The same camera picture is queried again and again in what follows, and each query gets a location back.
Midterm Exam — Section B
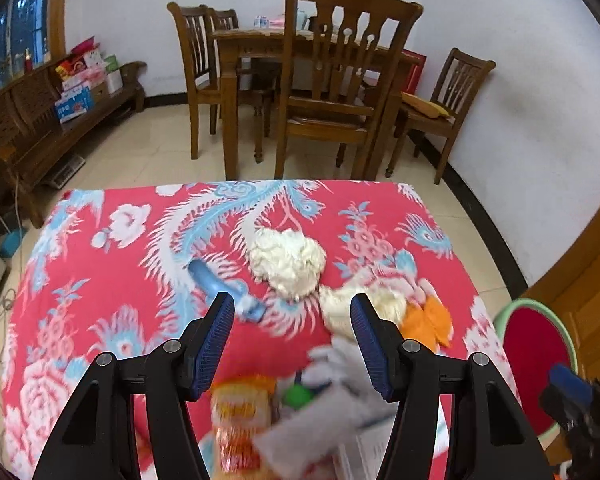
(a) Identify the blue tube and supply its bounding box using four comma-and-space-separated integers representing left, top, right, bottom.
187, 259, 267, 322

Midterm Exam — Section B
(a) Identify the red basin with green rim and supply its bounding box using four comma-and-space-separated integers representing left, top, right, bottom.
500, 298, 581, 456

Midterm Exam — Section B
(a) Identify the wood framed window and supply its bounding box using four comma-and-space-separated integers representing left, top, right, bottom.
0, 0, 71, 103

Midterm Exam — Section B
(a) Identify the red gift box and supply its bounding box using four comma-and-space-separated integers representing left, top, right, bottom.
402, 49, 428, 96

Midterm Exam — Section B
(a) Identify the wooden bench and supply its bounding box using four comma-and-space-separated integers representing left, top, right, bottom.
0, 60, 148, 228

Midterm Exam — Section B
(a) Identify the orange peel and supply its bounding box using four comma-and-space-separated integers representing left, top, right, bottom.
399, 296, 454, 353

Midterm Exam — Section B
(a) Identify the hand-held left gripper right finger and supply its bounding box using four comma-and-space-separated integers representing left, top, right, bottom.
349, 292, 553, 480

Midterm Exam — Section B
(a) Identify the wooden door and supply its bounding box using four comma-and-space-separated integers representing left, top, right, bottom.
522, 180, 600, 461

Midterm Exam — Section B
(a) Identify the grey floor scale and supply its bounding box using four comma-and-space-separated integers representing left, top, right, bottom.
47, 154, 87, 188

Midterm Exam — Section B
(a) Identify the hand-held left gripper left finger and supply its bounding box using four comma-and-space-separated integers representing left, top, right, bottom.
32, 291, 237, 480

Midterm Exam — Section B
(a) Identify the yellow seat cushion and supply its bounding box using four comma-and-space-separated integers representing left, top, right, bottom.
401, 91, 453, 120

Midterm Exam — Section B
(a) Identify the wooden dining table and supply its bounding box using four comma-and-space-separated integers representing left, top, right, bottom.
212, 27, 426, 181

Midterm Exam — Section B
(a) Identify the wooden dining chair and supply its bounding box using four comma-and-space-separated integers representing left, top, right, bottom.
385, 47, 497, 186
209, 8, 281, 163
275, 0, 425, 181
167, 2, 226, 161

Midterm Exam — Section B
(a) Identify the pile of cardboard boxes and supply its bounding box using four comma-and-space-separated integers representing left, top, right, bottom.
54, 36, 125, 125

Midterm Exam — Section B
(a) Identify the blue plastic dustpan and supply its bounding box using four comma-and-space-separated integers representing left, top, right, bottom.
0, 229, 28, 257

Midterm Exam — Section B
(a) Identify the large white tissue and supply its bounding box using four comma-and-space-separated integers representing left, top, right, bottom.
249, 227, 327, 302

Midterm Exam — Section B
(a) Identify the white cable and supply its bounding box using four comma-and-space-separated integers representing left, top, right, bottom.
0, 160, 23, 361

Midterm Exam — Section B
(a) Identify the red floral tablecloth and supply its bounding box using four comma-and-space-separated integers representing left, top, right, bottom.
0, 180, 526, 480

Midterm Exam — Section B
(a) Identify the small white tissue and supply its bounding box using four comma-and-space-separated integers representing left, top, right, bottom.
319, 280, 411, 336

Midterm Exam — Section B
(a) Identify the orange snack packet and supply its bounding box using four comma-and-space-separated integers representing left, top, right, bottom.
211, 374, 281, 476

